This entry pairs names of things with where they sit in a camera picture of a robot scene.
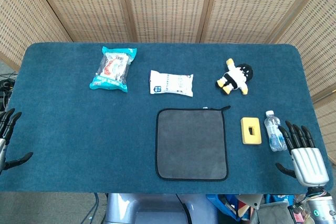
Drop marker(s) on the teal snack package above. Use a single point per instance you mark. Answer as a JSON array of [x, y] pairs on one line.
[[113, 69]]

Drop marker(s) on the grey robot torso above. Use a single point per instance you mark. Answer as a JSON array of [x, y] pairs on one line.
[[157, 208]]

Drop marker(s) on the grey cloth mat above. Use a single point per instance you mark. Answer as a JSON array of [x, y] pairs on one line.
[[191, 145]]

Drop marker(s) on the woven bamboo folding screen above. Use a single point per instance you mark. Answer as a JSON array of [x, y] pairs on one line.
[[168, 6]]

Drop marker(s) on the black white plush penguin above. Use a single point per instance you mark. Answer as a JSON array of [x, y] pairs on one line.
[[236, 77]]

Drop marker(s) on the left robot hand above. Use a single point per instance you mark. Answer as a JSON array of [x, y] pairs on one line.
[[8, 124]]

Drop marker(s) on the white tissue pack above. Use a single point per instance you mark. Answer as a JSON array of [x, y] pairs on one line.
[[170, 82]]

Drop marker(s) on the clear plastic water bottle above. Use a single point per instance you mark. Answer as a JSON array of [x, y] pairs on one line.
[[274, 134]]

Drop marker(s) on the yellow sponge block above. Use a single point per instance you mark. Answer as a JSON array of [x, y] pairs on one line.
[[248, 137]]

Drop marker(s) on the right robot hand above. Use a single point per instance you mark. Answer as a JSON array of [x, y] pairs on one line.
[[309, 161]]

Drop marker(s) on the blue carpet table cover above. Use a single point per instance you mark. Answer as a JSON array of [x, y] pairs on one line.
[[78, 129]]

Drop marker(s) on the blue storage bin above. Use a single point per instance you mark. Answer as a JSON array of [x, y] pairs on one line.
[[223, 208]]

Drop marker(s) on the grey folded cloth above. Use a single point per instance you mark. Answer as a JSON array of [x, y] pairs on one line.
[[273, 212]]

